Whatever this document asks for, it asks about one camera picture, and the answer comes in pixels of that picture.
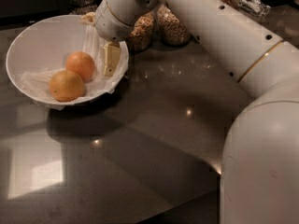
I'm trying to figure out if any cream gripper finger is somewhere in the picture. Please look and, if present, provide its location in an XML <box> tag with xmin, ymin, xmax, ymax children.
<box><xmin>80</xmin><ymin>12</ymin><xmax>95</xmax><ymax>26</ymax></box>
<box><xmin>103</xmin><ymin>42</ymin><xmax>121</xmax><ymax>77</ymax></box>

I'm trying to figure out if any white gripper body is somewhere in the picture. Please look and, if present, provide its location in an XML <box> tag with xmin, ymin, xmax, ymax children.
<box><xmin>94</xmin><ymin>0</ymin><xmax>134</xmax><ymax>42</ymax></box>

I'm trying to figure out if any orange fruit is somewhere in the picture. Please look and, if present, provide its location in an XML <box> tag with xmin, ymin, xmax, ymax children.
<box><xmin>65</xmin><ymin>51</ymin><xmax>95</xmax><ymax>82</ymax></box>
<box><xmin>49</xmin><ymin>70</ymin><xmax>85</xmax><ymax>102</ymax></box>

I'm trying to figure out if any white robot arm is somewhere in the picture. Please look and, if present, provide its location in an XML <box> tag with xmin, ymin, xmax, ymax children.
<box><xmin>95</xmin><ymin>0</ymin><xmax>299</xmax><ymax>224</ymax></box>

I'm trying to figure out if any white bowl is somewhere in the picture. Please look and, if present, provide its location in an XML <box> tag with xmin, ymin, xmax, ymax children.
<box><xmin>5</xmin><ymin>14</ymin><xmax>130</xmax><ymax>106</ymax></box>

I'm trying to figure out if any glass jar mixed cereal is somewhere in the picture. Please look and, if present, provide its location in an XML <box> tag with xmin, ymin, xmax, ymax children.
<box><xmin>126</xmin><ymin>12</ymin><xmax>155</xmax><ymax>53</ymax></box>

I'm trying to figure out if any glass jar round cereal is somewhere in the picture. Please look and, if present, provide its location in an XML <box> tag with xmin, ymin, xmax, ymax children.
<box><xmin>156</xmin><ymin>5</ymin><xmax>191</xmax><ymax>47</ymax></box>

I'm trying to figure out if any white plastic liner sheet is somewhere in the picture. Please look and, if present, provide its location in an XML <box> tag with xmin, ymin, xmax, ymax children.
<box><xmin>20</xmin><ymin>26</ymin><xmax>129</xmax><ymax>110</ymax></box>

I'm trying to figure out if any clear plastic wrapped packet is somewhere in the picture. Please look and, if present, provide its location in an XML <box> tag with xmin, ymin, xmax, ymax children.
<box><xmin>232</xmin><ymin>0</ymin><xmax>271</xmax><ymax>17</ymax></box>

